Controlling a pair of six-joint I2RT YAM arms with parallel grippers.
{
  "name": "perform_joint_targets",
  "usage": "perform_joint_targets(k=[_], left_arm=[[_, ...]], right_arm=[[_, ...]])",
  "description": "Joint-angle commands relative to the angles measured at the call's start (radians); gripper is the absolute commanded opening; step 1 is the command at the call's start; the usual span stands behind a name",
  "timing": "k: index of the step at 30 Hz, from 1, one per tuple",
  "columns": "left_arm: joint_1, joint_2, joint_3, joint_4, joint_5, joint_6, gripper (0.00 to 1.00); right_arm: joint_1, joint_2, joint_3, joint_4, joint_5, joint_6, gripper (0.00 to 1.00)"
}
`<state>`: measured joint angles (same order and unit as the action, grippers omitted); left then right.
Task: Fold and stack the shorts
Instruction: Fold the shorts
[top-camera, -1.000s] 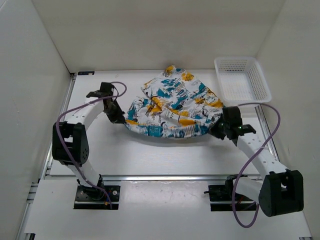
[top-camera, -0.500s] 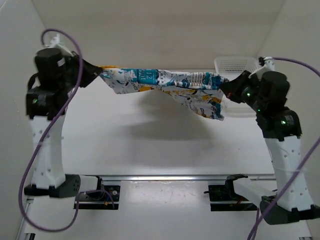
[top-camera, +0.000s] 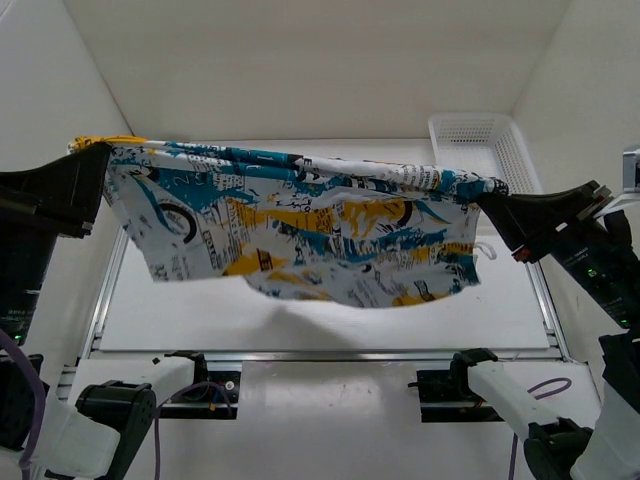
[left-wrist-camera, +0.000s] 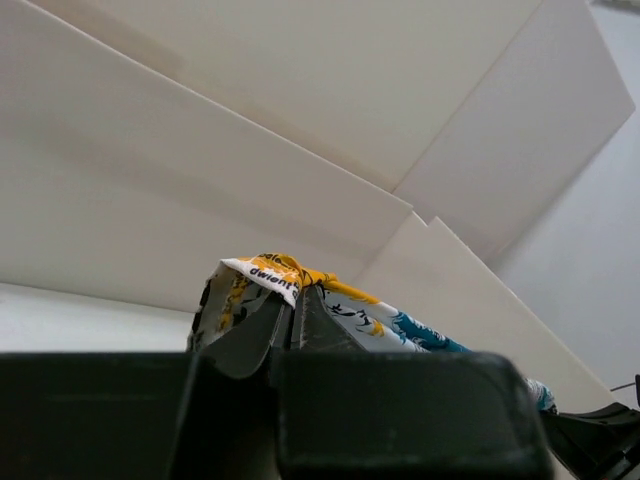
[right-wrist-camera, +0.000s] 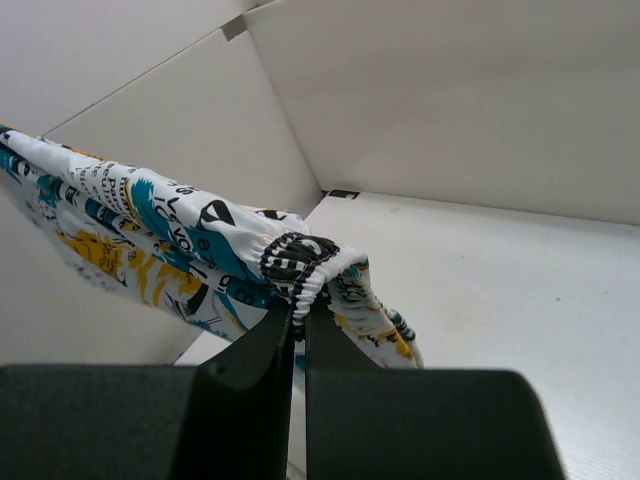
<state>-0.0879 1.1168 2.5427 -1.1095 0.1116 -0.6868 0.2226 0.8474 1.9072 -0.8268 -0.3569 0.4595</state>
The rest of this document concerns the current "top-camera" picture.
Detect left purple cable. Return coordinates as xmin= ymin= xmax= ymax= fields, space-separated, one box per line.
xmin=0 ymin=327 xmax=236 ymax=480

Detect colourful printed shorts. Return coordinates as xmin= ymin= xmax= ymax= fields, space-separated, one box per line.
xmin=67 ymin=134 xmax=510 ymax=309

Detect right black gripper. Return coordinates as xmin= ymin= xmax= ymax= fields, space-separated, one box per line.
xmin=475 ymin=176 xmax=640 ymax=324

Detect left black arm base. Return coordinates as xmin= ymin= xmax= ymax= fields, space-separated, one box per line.
xmin=160 ymin=362 xmax=242 ymax=421

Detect front aluminium rail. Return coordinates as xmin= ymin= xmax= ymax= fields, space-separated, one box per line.
xmin=205 ymin=347 xmax=563 ymax=362

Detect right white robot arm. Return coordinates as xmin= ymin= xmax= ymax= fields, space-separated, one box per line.
xmin=449 ymin=181 xmax=639 ymax=479

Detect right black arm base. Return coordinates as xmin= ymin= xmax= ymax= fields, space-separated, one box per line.
xmin=407 ymin=370 xmax=503 ymax=424

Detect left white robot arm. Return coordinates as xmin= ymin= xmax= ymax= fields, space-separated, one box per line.
xmin=1 ymin=141 xmax=210 ymax=479

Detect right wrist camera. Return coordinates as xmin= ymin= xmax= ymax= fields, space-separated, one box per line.
xmin=622 ymin=145 xmax=640 ymax=193

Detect white plastic mesh basket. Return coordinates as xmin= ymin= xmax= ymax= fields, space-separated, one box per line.
xmin=428 ymin=113 xmax=543 ymax=194

